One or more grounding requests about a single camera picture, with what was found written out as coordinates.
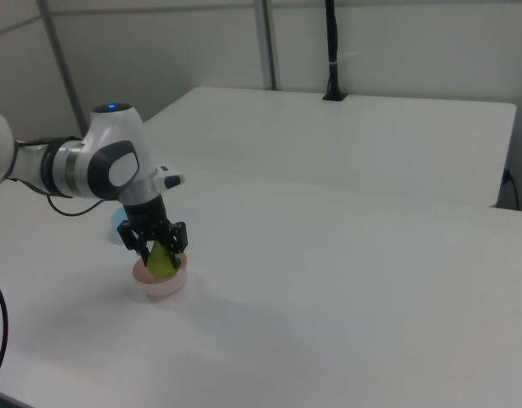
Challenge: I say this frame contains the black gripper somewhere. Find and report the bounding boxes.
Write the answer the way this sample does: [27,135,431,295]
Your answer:
[116,194,190,269]

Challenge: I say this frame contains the green pear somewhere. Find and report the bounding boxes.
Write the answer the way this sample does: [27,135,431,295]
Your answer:
[146,240,179,281]

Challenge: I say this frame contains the blue plastic bowl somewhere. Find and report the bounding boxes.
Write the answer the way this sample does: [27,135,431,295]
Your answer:
[108,207,128,246]

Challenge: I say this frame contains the pink plastic bowl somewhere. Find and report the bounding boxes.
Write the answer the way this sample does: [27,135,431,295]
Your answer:
[132,252,190,302]

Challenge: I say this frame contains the white side table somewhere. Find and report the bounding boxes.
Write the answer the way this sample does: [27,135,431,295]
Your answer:
[142,86,518,209]

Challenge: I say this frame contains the black pole with clamp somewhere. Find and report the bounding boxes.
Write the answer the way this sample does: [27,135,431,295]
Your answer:
[321,0,348,103]

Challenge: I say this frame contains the grey partition post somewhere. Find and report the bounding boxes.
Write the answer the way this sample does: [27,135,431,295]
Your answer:
[254,0,281,91]

